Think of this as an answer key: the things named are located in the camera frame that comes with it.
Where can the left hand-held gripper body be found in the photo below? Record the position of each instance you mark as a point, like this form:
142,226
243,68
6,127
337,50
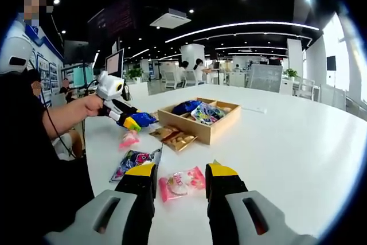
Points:
110,85

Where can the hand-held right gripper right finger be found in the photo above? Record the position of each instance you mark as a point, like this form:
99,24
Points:
225,186

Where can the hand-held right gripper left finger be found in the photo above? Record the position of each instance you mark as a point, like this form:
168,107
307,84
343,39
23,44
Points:
137,187

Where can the pink marshmallow packet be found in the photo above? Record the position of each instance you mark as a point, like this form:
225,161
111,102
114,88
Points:
129,139
182,184

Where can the blue Oreo cookie packet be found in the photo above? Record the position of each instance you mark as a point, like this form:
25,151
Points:
144,119
186,106

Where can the colourful QQ candy packet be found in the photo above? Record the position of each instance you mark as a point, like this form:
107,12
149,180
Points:
207,113
136,164

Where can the gold mixed nuts packet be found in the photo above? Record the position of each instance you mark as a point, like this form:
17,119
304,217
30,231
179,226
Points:
179,141
163,132
155,115

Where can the wooden divided container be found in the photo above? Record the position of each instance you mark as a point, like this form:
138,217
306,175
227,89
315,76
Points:
183,126

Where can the person's left hand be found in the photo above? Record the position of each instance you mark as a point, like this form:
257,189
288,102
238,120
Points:
91,105

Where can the computer monitor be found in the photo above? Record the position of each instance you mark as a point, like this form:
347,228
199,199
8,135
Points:
114,62

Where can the potted plant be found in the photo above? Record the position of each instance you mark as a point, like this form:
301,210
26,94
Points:
291,73
135,73

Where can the black monitor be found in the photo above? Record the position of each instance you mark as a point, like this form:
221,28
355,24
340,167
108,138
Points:
76,51

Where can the white office chair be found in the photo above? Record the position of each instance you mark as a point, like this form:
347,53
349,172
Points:
170,80
190,78

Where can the white table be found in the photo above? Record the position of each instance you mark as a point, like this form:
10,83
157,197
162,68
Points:
286,147

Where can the ceiling air conditioner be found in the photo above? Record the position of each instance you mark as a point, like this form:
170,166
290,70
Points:
170,18

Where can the white chest-worn device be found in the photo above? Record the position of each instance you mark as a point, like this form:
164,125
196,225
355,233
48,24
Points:
15,52

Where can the person's black shirt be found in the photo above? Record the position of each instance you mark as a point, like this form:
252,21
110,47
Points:
28,156

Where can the white cabinet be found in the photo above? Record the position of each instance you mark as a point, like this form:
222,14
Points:
238,78

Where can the curved ceiling light strip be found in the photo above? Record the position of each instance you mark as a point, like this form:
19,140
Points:
243,25

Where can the black screen on stand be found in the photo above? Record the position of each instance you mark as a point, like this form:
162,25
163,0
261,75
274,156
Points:
331,62

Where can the blue white wall poster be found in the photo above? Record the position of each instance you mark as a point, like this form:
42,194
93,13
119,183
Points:
46,67

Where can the dark wall display screen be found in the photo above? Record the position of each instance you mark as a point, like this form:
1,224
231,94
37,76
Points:
111,18

